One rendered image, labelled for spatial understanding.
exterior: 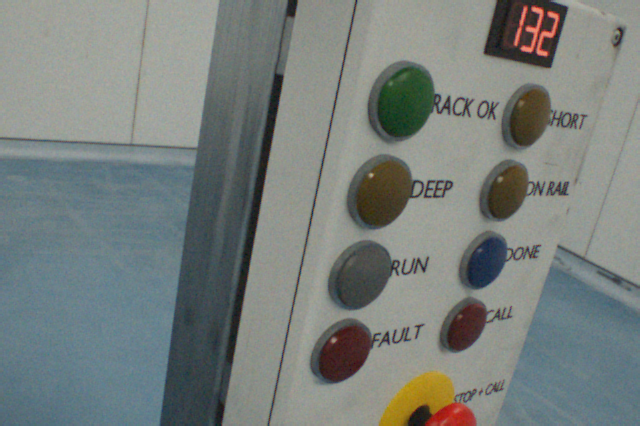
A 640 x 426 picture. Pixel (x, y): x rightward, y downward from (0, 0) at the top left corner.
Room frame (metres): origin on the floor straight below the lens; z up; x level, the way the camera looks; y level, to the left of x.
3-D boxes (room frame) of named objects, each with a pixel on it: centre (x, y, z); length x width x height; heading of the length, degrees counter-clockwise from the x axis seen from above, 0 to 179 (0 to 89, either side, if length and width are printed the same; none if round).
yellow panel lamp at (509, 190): (0.28, -0.09, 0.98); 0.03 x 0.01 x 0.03; 129
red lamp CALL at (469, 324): (0.28, -0.09, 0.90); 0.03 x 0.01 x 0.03; 129
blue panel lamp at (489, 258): (0.28, -0.09, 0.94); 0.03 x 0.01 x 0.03; 129
